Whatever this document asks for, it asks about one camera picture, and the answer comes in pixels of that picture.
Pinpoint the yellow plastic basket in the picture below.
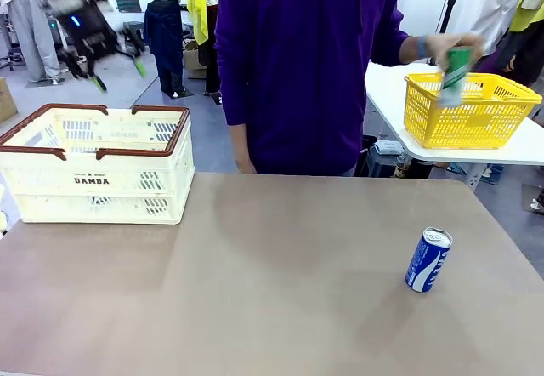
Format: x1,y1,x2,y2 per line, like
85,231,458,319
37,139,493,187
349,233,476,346
403,71,544,150

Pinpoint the person in white shirt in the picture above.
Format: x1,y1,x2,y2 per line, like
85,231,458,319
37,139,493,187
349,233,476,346
445,0,532,58

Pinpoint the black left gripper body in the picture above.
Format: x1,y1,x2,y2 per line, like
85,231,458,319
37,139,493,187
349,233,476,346
54,0,120,60

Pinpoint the blue Pocari Sweat can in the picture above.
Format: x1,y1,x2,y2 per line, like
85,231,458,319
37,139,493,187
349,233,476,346
404,226,454,294

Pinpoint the person with navy apron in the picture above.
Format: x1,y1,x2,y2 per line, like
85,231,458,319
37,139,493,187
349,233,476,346
129,0,189,100

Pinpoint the small dark bottle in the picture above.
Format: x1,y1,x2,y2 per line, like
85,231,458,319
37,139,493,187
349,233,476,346
394,154,411,179

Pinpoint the black stool under table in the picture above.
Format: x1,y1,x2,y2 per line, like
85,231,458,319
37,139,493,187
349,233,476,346
356,135,409,179

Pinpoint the person's left hand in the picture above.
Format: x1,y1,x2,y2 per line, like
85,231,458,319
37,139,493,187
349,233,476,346
425,32,486,74

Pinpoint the open cardboard box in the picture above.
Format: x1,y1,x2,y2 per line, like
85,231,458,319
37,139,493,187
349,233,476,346
182,38,209,81

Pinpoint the cream basket with brown handles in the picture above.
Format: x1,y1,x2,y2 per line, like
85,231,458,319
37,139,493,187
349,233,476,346
0,103,196,225

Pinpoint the person in yellow vest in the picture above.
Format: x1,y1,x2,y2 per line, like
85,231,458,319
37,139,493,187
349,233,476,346
488,0,544,88

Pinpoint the person in grey trousers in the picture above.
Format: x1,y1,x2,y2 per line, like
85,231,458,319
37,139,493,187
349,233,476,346
6,0,64,87

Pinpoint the brown cardboard box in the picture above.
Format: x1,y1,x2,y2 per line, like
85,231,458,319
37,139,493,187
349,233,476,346
0,77,20,125

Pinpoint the white side table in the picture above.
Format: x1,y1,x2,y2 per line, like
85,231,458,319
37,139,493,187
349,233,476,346
364,61,544,188

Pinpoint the person with yellow scarf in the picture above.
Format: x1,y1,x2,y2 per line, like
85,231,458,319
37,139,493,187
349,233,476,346
184,0,224,96

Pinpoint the green soda can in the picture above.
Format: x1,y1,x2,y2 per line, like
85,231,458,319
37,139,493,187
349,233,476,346
436,48,473,108

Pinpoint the wet wipes pack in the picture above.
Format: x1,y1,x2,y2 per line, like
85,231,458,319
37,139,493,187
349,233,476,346
373,140,405,157

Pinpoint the person's right forearm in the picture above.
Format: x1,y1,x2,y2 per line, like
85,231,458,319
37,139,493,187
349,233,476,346
233,122,258,175

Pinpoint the grey plastic stool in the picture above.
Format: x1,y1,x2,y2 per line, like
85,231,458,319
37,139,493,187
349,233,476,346
122,20,149,54

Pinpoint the person's left forearm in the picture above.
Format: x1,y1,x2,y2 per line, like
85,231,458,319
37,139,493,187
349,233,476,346
399,34,421,65

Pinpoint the person in purple sweater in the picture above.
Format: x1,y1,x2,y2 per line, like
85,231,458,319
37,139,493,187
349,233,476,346
214,0,411,177

